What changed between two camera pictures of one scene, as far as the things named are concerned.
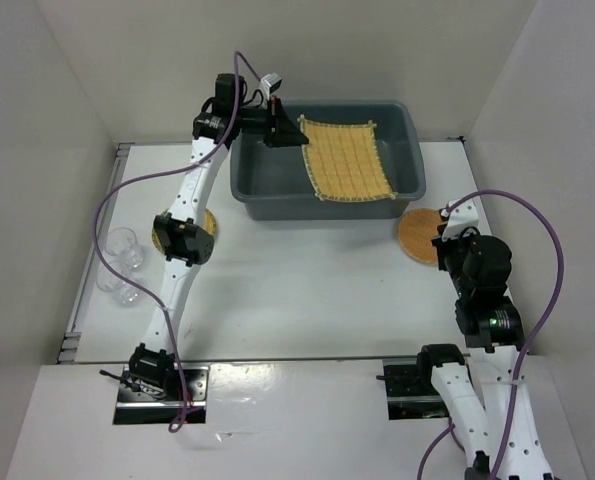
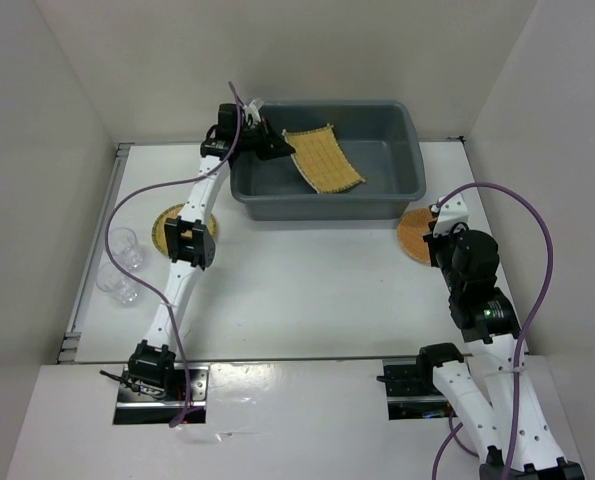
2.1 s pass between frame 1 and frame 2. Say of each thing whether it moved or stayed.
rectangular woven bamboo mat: moved
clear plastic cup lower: stayed
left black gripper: moved
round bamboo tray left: stayed
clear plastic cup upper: stayed
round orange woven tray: stayed
